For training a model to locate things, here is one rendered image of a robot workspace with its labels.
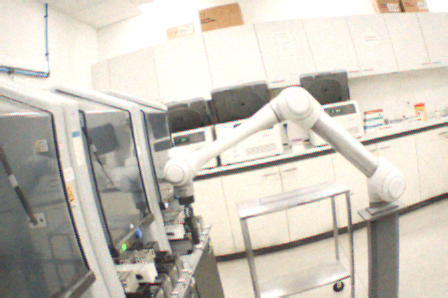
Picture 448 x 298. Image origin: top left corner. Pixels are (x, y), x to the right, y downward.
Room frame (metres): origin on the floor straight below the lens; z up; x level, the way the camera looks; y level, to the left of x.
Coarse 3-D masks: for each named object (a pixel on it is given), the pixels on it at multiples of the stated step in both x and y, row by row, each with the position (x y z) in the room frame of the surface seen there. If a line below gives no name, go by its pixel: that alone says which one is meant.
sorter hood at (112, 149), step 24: (72, 96) 1.84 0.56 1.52; (96, 120) 1.47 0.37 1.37; (120, 120) 1.77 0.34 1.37; (96, 144) 1.43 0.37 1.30; (120, 144) 1.72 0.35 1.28; (96, 168) 1.38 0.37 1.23; (120, 168) 1.66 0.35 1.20; (120, 192) 1.59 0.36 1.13; (144, 192) 1.93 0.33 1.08; (120, 216) 1.52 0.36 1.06; (144, 216) 1.83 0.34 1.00; (120, 240) 1.44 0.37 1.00
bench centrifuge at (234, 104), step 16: (224, 96) 4.79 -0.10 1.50; (240, 96) 4.81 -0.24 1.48; (256, 96) 4.83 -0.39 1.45; (224, 112) 4.97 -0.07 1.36; (240, 112) 4.99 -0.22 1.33; (256, 112) 5.02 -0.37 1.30; (224, 128) 4.61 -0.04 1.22; (272, 128) 4.53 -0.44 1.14; (240, 144) 4.54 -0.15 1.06; (256, 144) 4.54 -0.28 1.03; (272, 144) 4.53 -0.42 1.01; (224, 160) 4.56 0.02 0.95; (240, 160) 4.55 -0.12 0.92
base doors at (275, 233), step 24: (384, 144) 4.42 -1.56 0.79; (408, 144) 4.40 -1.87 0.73; (432, 144) 4.38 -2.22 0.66; (288, 168) 4.51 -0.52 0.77; (312, 168) 4.49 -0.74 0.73; (336, 168) 4.47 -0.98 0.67; (408, 168) 4.41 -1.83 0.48; (432, 168) 4.38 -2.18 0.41; (216, 192) 4.56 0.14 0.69; (240, 192) 4.54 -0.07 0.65; (264, 192) 4.52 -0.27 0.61; (360, 192) 4.45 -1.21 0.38; (408, 192) 4.41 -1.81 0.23; (432, 192) 4.38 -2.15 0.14; (216, 216) 4.56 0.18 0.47; (264, 216) 4.52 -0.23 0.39; (288, 216) 4.51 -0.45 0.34; (312, 216) 4.50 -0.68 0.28; (216, 240) 4.57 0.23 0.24; (240, 240) 4.55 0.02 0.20; (264, 240) 4.53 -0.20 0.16; (288, 240) 4.50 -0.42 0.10
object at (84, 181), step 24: (48, 96) 1.24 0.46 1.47; (96, 96) 1.96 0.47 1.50; (72, 144) 1.24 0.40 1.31; (72, 168) 1.23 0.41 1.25; (96, 192) 1.97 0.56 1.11; (96, 216) 1.31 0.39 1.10; (96, 240) 1.25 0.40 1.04; (144, 240) 1.95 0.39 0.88; (120, 288) 1.31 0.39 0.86; (192, 288) 1.97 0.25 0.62
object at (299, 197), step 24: (288, 192) 2.91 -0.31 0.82; (312, 192) 2.70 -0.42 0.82; (336, 192) 2.51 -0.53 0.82; (240, 216) 2.51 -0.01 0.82; (336, 216) 2.93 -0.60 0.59; (336, 240) 2.93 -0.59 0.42; (336, 264) 2.82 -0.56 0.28; (264, 288) 2.73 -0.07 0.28; (288, 288) 2.62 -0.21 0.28; (312, 288) 2.52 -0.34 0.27; (336, 288) 2.93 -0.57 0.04
